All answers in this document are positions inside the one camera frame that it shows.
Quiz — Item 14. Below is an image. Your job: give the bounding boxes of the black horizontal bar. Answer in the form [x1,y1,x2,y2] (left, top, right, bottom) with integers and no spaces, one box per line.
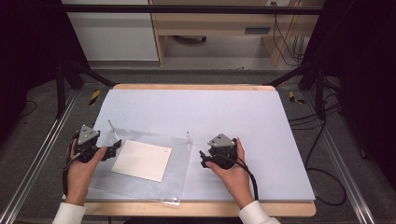
[62,4,325,15]

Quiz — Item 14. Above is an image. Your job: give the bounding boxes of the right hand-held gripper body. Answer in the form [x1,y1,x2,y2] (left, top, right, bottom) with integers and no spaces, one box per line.
[206,133,239,171]

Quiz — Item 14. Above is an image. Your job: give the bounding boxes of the grey desk handle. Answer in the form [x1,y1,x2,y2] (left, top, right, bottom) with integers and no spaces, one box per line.
[244,26,272,35]

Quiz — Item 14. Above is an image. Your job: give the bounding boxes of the black floor cables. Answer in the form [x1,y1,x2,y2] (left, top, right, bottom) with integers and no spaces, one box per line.
[289,92,347,207]

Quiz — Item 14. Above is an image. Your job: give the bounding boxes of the white cabinet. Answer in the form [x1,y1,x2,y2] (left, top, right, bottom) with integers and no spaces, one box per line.
[61,0,160,62]

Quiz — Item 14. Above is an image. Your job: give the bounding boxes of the person's left hand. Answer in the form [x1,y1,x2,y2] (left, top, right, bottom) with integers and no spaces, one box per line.
[65,147,108,206]

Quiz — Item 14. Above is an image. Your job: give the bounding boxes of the clear acrylic picture frame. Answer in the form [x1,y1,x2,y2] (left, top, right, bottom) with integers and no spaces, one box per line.
[88,119,193,206]

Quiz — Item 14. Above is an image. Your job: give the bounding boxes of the black metal stand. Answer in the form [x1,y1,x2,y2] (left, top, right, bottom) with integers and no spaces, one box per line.
[264,62,328,121]
[55,59,117,119]

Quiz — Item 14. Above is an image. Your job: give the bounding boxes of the aluminium rail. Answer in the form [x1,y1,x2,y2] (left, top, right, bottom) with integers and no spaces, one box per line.
[303,91,377,224]
[0,90,79,224]

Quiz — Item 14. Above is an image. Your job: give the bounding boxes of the light wood desk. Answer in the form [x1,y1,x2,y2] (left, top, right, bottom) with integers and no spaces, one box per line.
[148,0,325,67]

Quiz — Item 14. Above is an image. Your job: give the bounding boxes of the boat painting picture card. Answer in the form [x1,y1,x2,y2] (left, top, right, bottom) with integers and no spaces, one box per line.
[110,139,173,183]

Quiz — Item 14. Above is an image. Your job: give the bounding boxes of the hand-held gripper black cable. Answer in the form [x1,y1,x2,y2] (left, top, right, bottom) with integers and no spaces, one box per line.
[61,133,79,197]
[218,153,260,202]

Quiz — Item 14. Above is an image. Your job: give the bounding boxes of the thin black floor cable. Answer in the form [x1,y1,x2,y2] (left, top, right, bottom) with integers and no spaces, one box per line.
[19,100,38,119]

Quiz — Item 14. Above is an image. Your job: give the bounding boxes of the right hand-held gripper black cable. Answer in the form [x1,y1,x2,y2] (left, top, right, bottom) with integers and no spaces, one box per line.
[218,153,260,202]

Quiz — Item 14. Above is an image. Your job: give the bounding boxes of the black curtain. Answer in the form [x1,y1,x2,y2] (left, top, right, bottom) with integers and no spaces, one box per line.
[0,0,92,147]
[303,0,396,189]

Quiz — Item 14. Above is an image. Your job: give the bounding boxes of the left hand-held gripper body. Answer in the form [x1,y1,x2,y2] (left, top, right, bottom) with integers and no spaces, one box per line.
[73,124,108,163]

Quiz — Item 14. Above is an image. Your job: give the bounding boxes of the person's right hand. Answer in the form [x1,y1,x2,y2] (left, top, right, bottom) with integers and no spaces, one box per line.
[205,138,255,209]

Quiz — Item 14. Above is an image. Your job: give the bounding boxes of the left hand-held gripper black cable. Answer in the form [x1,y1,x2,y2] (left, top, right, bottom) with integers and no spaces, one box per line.
[61,133,79,197]

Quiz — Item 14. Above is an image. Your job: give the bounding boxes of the black hanging cables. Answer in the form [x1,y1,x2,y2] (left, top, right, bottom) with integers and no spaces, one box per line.
[272,1,310,67]

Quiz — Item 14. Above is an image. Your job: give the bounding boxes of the white table sheet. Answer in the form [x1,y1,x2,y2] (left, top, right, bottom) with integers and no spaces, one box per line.
[86,89,316,203]

